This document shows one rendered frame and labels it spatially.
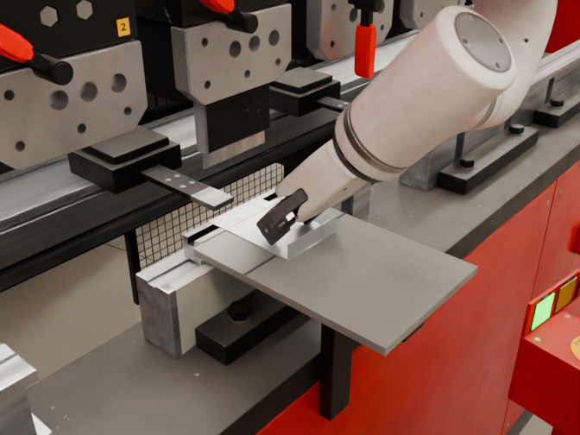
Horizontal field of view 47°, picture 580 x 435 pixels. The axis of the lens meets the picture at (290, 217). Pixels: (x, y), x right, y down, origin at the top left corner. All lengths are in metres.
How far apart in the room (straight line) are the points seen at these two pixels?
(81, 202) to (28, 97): 0.42
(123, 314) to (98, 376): 1.56
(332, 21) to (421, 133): 0.26
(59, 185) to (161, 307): 0.29
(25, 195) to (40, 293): 1.59
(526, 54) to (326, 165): 0.21
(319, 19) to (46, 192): 0.44
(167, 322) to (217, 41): 0.32
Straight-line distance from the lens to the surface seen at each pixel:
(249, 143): 0.81
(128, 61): 0.61
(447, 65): 0.55
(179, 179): 0.92
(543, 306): 1.03
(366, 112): 0.61
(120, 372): 0.81
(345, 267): 0.73
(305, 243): 0.75
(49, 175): 1.02
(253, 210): 0.84
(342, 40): 0.83
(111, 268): 2.61
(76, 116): 0.59
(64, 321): 2.39
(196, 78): 0.66
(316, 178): 0.65
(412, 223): 1.08
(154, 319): 0.80
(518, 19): 0.64
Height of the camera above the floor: 1.41
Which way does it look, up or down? 30 degrees down
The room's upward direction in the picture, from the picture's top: straight up
